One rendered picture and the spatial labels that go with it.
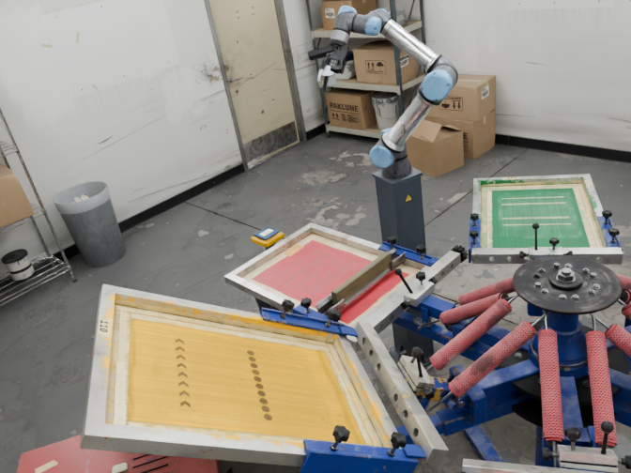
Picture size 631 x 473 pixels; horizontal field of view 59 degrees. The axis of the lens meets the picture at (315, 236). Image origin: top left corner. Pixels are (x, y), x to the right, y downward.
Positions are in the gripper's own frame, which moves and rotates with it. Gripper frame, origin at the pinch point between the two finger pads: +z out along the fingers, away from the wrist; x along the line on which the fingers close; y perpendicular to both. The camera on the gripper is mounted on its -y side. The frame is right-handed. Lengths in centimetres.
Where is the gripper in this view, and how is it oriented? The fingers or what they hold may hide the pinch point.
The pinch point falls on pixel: (319, 86)
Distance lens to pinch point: 250.9
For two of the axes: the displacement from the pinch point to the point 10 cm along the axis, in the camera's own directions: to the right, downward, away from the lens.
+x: 1.9, 0.2, 9.8
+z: -2.9, 9.6, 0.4
